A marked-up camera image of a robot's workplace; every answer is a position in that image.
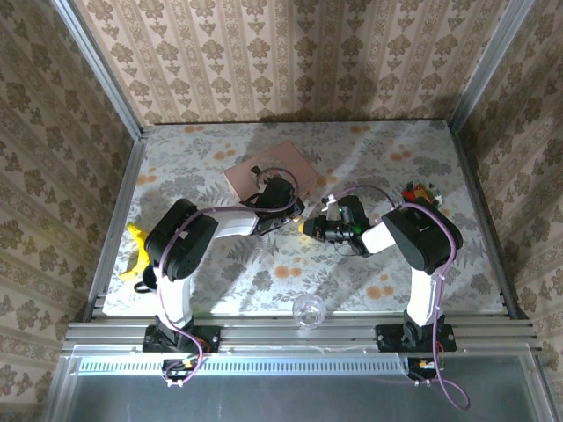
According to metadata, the pink box with couple picture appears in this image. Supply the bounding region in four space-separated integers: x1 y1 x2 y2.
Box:
223 139 319 204

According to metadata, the clear glass cup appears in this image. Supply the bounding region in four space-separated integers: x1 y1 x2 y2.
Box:
292 293 328 330

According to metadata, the leaf pattern bowl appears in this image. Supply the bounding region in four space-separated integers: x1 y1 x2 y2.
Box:
399 178 444 208

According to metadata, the yellow plastic object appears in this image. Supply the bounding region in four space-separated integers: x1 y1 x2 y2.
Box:
118 222 153 282

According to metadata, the right black connector block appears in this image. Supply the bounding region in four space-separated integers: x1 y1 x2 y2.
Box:
406 356 446 388

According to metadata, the black connector block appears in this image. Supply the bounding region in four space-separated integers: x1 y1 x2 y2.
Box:
406 356 446 388
161 358 199 388

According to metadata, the grey metal sheet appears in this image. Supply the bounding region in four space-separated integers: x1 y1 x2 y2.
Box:
43 345 563 422

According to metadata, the left black connector block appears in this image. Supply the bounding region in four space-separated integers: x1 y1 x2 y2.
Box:
161 358 199 388

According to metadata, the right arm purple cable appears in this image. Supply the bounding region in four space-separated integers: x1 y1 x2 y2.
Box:
333 183 472 412

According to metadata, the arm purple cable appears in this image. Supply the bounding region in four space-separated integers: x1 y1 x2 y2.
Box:
157 166 300 388
333 183 472 412

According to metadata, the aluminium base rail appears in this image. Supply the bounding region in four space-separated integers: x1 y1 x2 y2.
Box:
61 316 540 353

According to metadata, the right black mount plate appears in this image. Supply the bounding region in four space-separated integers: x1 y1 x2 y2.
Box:
375 323 457 354

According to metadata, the black mount plate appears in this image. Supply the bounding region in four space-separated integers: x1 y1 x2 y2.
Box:
375 323 457 354
143 325 221 354

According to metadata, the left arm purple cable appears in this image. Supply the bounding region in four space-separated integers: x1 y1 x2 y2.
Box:
157 166 300 388

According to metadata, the white slotted cable duct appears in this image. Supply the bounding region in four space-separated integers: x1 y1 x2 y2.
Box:
77 354 410 375

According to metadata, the left black mount plate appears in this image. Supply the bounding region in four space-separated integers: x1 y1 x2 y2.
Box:
143 325 221 354

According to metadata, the left aluminium side rail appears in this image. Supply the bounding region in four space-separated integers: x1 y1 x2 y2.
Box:
81 135 149 322

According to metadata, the right aluminium corner post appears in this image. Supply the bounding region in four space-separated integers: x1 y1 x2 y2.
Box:
449 0 538 133

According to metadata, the aluminium corner post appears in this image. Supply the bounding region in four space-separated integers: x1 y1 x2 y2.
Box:
449 0 538 133
48 0 145 141

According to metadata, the left aluminium corner post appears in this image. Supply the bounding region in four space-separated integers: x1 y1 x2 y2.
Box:
48 0 145 141

